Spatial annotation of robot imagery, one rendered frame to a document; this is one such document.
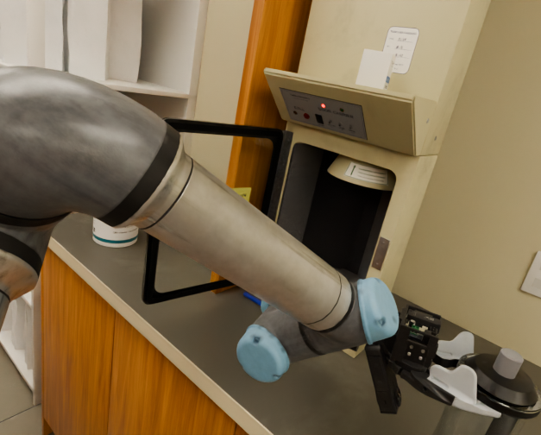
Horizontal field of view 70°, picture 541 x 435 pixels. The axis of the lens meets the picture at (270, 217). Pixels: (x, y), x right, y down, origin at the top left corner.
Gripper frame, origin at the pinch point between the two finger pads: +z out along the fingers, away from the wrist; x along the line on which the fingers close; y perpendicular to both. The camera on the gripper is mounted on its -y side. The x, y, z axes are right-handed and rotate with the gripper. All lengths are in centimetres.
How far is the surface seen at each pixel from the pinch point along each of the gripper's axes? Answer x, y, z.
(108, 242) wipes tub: 22, -14, -96
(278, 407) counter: -1.1, -18.9, -29.4
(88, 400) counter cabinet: 13, -64, -93
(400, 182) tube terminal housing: 22.6, 22.2, -21.0
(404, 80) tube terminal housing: 24, 41, -25
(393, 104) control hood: 12.6, 36.1, -24.4
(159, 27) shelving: 100, 54, -150
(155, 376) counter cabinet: 5, -33, -62
